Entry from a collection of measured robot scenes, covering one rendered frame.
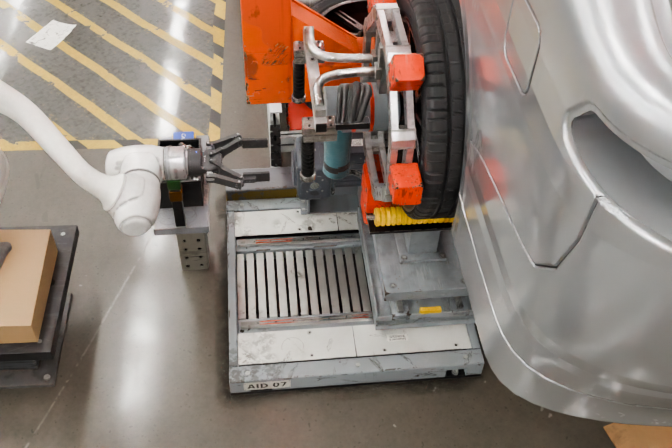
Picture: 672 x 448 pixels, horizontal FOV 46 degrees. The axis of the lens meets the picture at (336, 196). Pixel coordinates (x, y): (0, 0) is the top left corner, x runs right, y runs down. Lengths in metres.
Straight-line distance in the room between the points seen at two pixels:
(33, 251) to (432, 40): 1.37
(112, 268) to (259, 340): 0.67
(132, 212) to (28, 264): 0.68
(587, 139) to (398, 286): 1.40
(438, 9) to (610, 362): 1.02
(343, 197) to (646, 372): 1.77
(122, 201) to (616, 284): 1.17
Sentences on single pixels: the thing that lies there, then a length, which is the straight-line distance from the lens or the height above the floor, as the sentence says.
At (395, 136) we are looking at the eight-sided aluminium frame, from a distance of 2.03.
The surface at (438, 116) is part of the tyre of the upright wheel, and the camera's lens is 2.00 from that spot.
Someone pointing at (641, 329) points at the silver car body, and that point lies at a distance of 1.46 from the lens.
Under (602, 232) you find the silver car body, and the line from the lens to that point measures 1.34.
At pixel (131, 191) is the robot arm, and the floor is 0.90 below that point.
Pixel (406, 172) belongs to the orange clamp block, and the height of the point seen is 0.88.
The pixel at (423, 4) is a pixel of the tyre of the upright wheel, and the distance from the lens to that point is 2.14.
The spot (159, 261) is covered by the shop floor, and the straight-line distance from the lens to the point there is 3.03.
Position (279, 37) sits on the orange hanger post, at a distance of 2.65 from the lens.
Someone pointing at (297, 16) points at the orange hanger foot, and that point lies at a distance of 2.67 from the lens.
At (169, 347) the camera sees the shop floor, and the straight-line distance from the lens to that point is 2.80.
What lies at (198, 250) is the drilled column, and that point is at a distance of 2.90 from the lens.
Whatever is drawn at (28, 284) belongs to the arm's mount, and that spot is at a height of 0.40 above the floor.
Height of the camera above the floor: 2.32
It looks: 46 degrees down
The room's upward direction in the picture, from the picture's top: 3 degrees clockwise
